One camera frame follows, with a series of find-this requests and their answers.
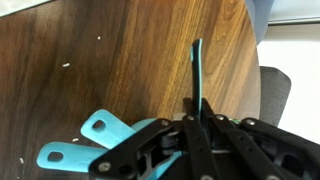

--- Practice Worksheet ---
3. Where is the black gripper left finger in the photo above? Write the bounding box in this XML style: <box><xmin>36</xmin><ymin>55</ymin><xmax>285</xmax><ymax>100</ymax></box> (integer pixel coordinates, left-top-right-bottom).
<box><xmin>89</xmin><ymin>98</ymin><xmax>214</xmax><ymax>180</ymax></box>

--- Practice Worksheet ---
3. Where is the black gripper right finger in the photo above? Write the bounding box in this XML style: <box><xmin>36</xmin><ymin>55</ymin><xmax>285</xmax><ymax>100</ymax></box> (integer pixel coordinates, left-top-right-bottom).
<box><xmin>199</xmin><ymin>99</ymin><xmax>320</xmax><ymax>180</ymax></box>

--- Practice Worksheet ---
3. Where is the medium teal measuring cup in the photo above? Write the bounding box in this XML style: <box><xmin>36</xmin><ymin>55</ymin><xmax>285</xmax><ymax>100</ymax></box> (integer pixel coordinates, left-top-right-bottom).
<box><xmin>80</xmin><ymin>109</ymin><xmax>155</xmax><ymax>149</ymax></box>

